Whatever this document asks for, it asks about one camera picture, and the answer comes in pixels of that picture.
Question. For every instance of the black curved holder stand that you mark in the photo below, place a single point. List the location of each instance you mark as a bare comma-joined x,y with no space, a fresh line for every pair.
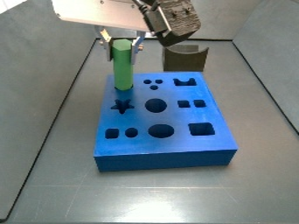
184,58

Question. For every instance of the green hexagon peg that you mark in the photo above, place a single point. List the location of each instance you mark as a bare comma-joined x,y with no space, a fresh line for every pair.
123,68

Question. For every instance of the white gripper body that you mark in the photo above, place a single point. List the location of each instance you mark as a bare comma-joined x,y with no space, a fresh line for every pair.
109,13

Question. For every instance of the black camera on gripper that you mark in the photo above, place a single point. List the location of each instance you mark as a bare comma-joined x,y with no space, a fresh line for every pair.
171,19

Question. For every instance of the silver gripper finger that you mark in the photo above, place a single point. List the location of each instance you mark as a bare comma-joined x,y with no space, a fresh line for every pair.
136,46
105,41

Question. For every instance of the blue shape sorting board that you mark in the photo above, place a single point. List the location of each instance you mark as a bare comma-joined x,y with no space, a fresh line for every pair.
163,124

